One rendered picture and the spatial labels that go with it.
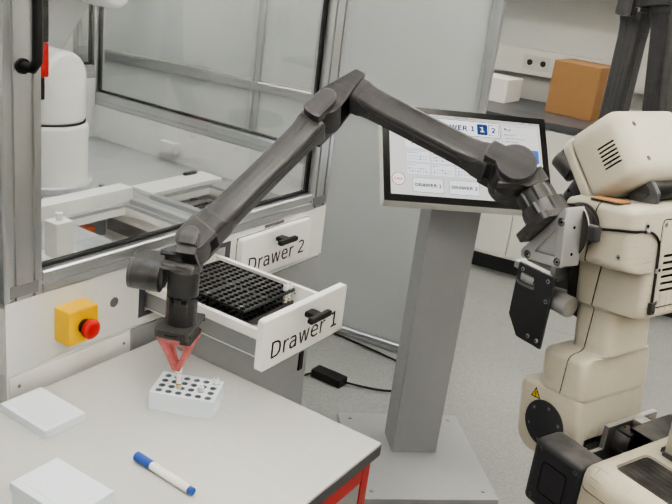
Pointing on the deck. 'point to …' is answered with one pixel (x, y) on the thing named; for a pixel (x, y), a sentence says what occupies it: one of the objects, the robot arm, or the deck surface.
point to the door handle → (34, 42)
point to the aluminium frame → (19, 27)
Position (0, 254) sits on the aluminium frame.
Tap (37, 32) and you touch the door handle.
